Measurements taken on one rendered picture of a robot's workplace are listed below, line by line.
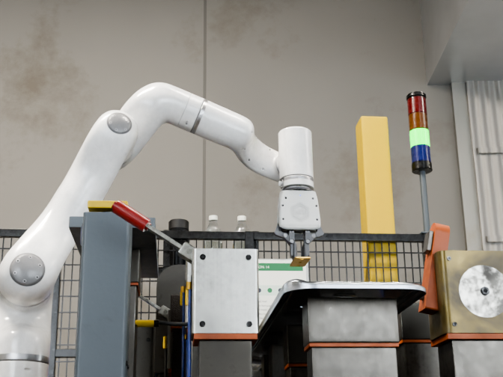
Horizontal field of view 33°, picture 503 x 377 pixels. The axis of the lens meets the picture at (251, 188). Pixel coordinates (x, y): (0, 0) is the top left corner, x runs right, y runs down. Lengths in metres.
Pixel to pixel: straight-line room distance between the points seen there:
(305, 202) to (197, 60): 2.45
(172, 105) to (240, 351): 1.02
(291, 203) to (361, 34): 2.57
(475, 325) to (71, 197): 1.03
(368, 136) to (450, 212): 1.24
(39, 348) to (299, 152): 0.77
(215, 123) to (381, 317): 1.03
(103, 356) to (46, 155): 3.13
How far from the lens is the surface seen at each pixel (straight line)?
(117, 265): 1.26
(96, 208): 1.30
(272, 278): 2.85
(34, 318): 1.94
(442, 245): 1.24
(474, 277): 1.22
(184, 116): 2.07
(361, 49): 4.51
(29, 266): 1.82
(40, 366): 1.85
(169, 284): 1.80
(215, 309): 1.15
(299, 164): 2.08
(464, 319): 1.20
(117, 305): 1.25
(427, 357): 1.41
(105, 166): 1.95
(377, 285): 1.09
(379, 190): 3.04
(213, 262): 1.16
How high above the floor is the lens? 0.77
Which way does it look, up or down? 19 degrees up
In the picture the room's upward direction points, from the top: 1 degrees counter-clockwise
